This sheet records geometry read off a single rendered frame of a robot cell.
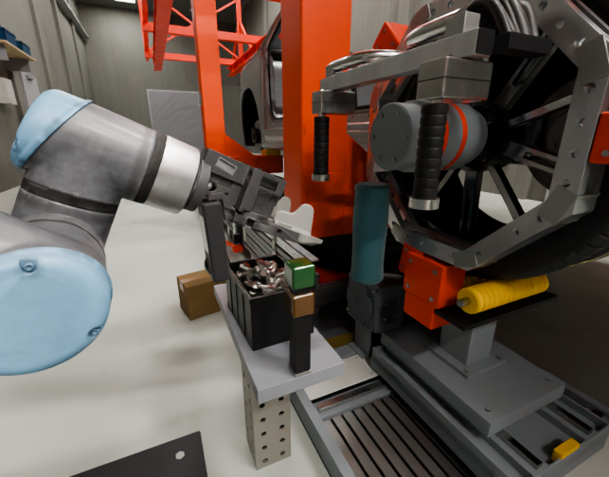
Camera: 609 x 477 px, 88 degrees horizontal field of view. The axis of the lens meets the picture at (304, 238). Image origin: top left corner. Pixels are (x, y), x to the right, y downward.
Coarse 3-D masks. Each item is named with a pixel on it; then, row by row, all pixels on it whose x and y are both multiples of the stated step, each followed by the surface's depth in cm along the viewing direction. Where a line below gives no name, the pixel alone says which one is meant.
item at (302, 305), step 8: (288, 288) 53; (288, 296) 52; (296, 296) 50; (304, 296) 51; (312, 296) 51; (288, 304) 52; (296, 304) 50; (304, 304) 51; (312, 304) 52; (296, 312) 51; (304, 312) 52; (312, 312) 52
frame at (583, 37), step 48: (528, 0) 50; (576, 0) 48; (576, 48) 45; (384, 96) 85; (576, 96) 46; (576, 144) 47; (576, 192) 48; (432, 240) 75; (480, 240) 63; (528, 240) 59
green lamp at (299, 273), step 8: (288, 264) 50; (296, 264) 50; (304, 264) 50; (312, 264) 50; (288, 272) 50; (296, 272) 49; (304, 272) 49; (312, 272) 50; (288, 280) 51; (296, 280) 49; (304, 280) 50; (312, 280) 50; (296, 288) 50; (304, 288) 50
